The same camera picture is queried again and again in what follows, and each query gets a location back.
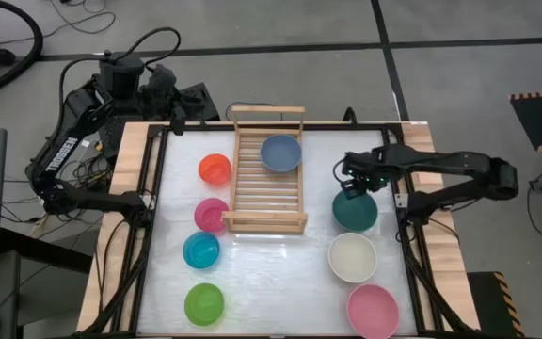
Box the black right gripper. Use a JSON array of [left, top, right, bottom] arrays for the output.
[[341, 149, 392, 199]]

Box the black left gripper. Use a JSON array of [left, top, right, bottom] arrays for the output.
[[141, 64, 206, 137]]

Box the large dark green bowl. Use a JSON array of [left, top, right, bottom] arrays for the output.
[[331, 189, 379, 233]]

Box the small orange-red plastic bowl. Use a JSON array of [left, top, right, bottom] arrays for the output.
[[198, 153, 232, 186]]

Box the large cream bowl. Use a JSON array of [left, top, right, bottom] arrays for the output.
[[327, 232, 378, 284]]

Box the large blue-grey bowl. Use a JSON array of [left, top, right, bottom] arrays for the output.
[[260, 134, 303, 173]]

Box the large pink bowl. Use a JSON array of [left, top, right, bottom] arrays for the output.
[[346, 283, 400, 339]]

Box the small green plastic bowl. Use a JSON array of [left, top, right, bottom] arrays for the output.
[[183, 282, 226, 327]]

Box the wooden slatted shelf rack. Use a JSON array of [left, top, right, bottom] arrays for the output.
[[222, 105, 309, 234]]

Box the small magenta plastic bowl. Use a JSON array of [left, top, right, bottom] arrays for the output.
[[193, 197, 230, 234]]

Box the white table sheet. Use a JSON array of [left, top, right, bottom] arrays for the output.
[[136, 129, 418, 336]]

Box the small cyan plastic bowl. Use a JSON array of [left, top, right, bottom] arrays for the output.
[[182, 232, 221, 270]]

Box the beige power strip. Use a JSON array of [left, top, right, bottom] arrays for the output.
[[29, 206, 65, 238]]

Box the black desk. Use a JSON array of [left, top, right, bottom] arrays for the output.
[[0, 228, 94, 339]]

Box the black aluminium table frame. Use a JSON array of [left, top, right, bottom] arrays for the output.
[[82, 121, 484, 339]]

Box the black cable bundle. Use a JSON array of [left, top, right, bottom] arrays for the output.
[[0, 153, 124, 241]]

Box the thin black floor cable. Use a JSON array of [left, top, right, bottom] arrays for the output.
[[0, 0, 117, 46]]

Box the black vacuum hose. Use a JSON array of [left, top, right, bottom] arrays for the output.
[[0, 0, 45, 94]]

